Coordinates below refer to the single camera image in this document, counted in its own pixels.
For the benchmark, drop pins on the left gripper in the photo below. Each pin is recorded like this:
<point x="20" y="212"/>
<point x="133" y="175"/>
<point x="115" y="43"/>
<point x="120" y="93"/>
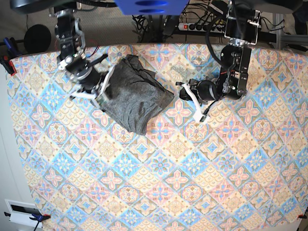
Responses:
<point x="202" y="93"/>

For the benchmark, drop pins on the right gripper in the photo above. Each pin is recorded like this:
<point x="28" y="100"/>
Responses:
<point x="90" y="84"/>

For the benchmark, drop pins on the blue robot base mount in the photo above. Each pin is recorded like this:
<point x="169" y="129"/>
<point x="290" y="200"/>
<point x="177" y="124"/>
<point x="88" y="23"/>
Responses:
<point x="151" y="7"/>

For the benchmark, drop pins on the patterned colourful tablecloth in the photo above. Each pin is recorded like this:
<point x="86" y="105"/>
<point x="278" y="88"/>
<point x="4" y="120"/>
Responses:
<point x="245" y="169"/>

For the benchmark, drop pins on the grey t-shirt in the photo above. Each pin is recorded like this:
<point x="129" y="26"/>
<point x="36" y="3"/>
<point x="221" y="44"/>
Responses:
<point x="134" y="96"/>

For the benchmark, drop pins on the white wall outlet box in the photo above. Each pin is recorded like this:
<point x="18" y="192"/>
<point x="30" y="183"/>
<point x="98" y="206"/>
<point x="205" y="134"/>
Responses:
<point x="15" y="206"/>

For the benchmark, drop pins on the orange blue corner clamp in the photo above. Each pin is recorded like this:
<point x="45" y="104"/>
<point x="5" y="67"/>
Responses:
<point x="38" y="219"/>

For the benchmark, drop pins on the black power strip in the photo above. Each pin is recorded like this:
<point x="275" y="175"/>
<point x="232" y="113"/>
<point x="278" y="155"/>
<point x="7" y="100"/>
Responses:
<point x="200" y="27"/>

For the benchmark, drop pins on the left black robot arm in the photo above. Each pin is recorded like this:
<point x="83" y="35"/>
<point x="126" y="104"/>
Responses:
<point x="241" y="28"/>

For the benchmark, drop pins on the red blue table clamp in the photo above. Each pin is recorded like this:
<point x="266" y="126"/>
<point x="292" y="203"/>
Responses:
<point x="12" y="52"/>

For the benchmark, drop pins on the black round stool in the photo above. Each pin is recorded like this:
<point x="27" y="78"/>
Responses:
<point x="37" y="39"/>

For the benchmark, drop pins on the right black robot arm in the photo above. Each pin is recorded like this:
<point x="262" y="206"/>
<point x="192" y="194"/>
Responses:
<point x="71" y="39"/>

